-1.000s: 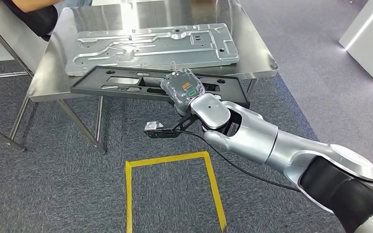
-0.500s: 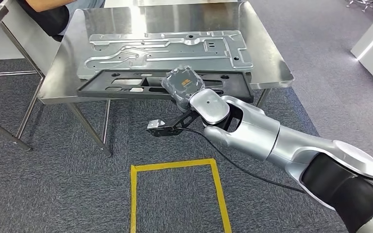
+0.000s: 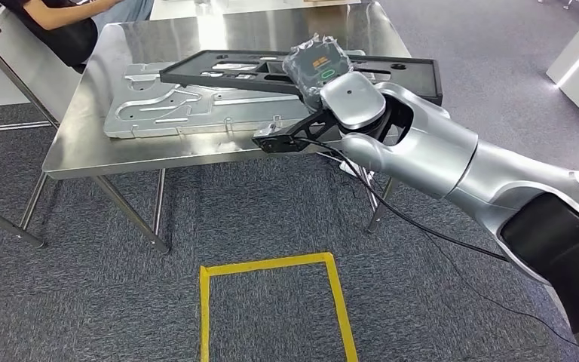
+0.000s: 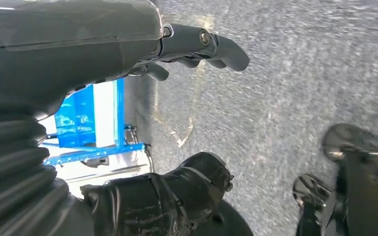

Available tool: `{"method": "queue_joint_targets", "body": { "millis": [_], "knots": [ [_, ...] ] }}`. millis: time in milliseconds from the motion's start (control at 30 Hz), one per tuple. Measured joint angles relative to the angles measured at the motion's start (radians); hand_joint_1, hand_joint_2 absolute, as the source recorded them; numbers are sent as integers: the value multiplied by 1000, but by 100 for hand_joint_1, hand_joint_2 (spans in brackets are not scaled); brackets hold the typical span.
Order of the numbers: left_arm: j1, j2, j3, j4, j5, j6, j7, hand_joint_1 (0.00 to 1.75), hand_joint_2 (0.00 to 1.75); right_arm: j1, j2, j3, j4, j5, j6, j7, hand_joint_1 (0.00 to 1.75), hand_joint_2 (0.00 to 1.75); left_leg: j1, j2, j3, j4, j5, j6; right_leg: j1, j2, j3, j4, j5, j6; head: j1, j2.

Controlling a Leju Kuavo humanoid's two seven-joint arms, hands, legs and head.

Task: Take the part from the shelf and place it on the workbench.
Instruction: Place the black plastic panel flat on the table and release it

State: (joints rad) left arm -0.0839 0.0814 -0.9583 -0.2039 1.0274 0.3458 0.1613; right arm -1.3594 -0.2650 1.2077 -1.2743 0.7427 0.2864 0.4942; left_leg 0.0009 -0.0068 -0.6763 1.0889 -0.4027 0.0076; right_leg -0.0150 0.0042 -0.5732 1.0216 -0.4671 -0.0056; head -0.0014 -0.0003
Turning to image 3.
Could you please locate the stainless steel workbench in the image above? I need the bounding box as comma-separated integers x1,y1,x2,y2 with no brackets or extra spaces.
41,2,413,253

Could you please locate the stamped grey metal plate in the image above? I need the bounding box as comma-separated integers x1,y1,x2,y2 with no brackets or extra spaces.
103,50,370,140

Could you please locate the thin black floor cable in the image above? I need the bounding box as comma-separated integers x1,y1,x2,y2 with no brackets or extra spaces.
419,232,579,348

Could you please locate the black plastic frame part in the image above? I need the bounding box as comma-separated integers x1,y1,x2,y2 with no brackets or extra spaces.
159,48,444,107

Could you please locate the person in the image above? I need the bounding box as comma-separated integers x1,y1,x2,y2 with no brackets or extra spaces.
0,0,155,69

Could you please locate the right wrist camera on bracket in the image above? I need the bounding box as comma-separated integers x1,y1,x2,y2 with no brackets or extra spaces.
252,112,341,154

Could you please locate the yellow floor tape square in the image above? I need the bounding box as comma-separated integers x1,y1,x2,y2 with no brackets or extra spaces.
199,252,360,362

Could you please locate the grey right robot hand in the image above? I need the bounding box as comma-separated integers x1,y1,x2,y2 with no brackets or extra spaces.
283,33,354,113

